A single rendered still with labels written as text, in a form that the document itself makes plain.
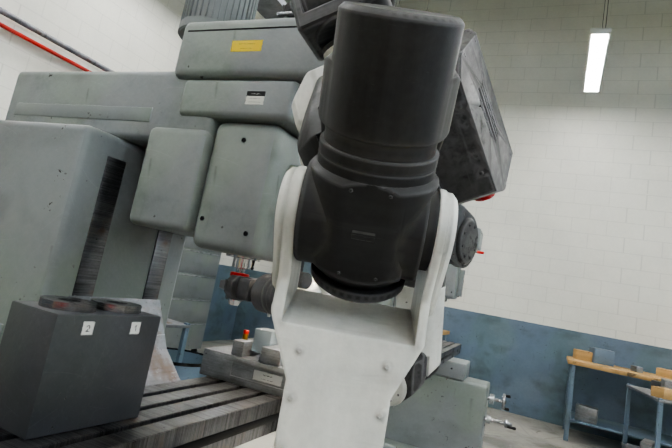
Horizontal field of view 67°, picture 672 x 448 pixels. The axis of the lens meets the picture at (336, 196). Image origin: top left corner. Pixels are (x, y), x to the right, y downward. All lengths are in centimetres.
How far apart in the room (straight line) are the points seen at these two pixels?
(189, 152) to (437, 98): 93
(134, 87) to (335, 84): 111
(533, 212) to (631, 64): 246
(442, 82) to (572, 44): 812
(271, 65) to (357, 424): 91
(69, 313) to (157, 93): 72
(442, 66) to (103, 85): 128
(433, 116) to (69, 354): 70
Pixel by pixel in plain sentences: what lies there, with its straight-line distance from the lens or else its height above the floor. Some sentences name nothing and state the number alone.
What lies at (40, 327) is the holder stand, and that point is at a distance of 94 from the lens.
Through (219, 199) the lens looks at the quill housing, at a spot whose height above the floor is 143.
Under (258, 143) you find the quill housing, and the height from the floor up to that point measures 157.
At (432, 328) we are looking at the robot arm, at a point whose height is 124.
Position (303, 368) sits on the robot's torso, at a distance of 53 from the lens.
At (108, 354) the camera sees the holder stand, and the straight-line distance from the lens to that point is 100.
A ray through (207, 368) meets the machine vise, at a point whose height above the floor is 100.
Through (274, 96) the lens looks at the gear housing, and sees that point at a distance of 123.
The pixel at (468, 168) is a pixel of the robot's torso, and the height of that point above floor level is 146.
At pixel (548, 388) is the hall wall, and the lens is 763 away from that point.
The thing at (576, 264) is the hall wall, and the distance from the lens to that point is 763.
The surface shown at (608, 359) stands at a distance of 711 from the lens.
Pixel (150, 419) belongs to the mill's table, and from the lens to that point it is 110.
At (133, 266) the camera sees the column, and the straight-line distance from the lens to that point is 156.
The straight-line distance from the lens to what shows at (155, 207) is 134.
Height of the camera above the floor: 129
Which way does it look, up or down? 9 degrees up
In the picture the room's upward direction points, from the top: 10 degrees clockwise
